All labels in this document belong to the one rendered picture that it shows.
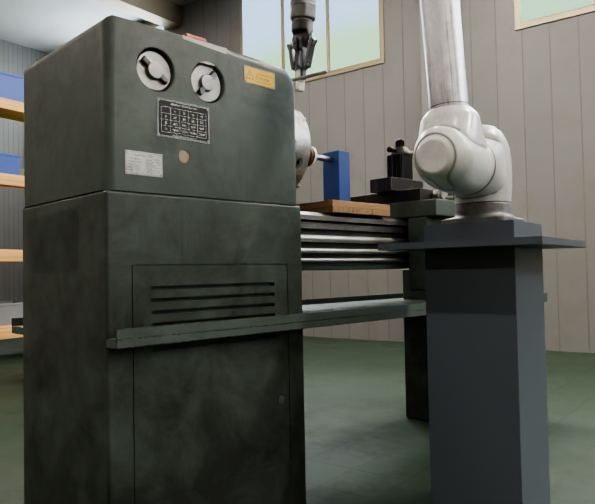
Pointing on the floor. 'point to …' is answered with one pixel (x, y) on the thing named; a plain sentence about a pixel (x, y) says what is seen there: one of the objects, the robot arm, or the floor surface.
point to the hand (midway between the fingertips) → (300, 80)
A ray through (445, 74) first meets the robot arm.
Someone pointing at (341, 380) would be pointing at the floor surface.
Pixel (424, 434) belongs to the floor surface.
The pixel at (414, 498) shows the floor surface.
